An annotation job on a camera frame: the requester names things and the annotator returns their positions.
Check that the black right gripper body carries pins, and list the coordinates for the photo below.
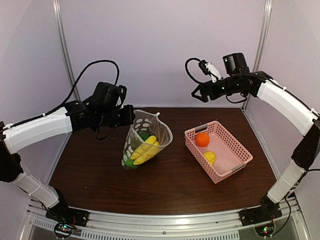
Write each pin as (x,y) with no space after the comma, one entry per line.
(231,87)

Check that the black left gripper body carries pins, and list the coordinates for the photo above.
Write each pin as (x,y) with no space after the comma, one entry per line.
(124,119)

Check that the green toy bell pepper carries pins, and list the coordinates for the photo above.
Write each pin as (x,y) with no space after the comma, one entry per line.
(144,135)

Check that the clear polka dot zip bag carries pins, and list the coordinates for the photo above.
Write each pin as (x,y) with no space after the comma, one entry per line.
(150,123)

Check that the yellow toy banana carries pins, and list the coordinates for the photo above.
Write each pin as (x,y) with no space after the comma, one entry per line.
(145,151)

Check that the green striped toy watermelon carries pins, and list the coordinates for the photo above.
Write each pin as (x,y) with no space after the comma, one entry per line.
(130,164)

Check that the orange toy fruit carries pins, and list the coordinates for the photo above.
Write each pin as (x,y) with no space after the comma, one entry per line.
(202,139)

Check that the yellow toy lemon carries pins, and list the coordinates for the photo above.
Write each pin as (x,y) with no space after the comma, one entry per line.
(210,156)

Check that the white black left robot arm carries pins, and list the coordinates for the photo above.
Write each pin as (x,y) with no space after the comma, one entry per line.
(104,108)

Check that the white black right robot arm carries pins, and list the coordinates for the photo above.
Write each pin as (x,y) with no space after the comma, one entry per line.
(261,85)

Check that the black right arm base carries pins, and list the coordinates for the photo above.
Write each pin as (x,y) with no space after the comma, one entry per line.
(267,211)

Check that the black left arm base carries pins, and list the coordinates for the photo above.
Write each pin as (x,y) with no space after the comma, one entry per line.
(64,214)

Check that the pink perforated plastic basket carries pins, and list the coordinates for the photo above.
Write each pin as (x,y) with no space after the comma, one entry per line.
(231,155)

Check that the left green circuit board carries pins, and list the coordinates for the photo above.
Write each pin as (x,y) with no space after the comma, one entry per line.
(63,230)

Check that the green circuit board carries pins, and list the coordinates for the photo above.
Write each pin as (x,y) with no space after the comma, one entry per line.
(265,230)
(63,230)

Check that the right green circuit board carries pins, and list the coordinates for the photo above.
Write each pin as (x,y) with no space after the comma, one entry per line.
(265,230)

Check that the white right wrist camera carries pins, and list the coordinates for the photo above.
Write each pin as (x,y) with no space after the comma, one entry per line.
(210,70)

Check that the right aluminium corner post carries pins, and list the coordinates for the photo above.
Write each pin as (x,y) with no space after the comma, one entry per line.
(264,32)

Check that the aluminium corner post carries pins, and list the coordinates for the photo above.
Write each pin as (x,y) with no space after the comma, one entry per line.
(264,32)
(63,42)

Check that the aluminium front rail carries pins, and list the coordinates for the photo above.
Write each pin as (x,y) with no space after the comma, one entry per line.
(221,225)

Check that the left aluminium corner post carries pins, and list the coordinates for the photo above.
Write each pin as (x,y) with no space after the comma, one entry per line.
(63,42)

